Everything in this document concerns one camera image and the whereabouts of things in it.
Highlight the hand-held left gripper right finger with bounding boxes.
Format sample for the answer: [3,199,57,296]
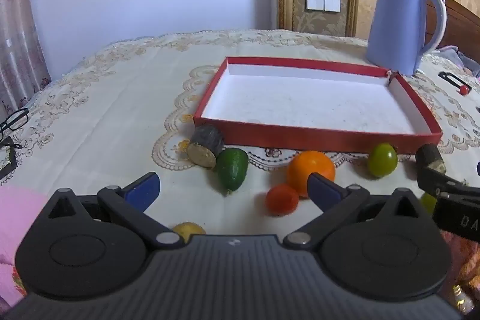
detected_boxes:
[283,172,430,250]

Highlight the pink floral cloth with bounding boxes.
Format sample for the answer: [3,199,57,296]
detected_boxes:
[442,230,480,315]

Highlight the red tomato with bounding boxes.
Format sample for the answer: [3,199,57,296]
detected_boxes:
[266,184,300,216]

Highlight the white wall light switch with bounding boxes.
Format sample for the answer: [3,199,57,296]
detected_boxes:
[305,0,341,12]

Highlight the cream lace tablecloth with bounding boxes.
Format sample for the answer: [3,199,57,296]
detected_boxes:
[0,28,480,253]

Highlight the dark sugarcane piece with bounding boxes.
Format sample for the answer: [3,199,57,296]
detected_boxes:
[415,143,447,174]
[187,125,225,171]

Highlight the red shallow cardboard box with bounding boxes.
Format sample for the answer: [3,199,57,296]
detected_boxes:
[193,56,443,154]

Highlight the green tomato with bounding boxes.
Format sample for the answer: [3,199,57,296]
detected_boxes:
[420,193,437,214]
[367,143,398,178]

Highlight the orange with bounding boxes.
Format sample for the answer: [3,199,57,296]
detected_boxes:
[287,151,335,199]

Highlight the pink patterned curtain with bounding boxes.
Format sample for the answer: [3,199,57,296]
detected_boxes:
[0,0,51,118]

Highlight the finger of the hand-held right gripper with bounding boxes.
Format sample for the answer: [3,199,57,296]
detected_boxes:
[416,163,480,199]

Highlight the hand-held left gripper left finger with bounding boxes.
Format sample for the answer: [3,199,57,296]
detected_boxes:
[47,172,184,250]

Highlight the black eyeglasses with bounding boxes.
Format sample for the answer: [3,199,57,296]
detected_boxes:
[0,108,30,141]

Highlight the wooden headboard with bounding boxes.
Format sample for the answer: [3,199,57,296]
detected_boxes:
[384,0,480,64]

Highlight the black clip with red ball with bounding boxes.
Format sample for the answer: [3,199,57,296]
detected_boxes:
[438,71,471,96]

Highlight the blue electric kettle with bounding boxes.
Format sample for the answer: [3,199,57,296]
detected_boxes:
[365,0,448,77]

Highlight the black rectangular frame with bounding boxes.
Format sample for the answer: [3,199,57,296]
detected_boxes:
[0,140,19,180]

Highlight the purple pink bedding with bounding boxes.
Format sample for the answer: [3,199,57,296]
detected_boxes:
[437,46,480,81]

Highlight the yellow-brown longan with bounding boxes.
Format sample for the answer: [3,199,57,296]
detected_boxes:
[172,222,207,244]

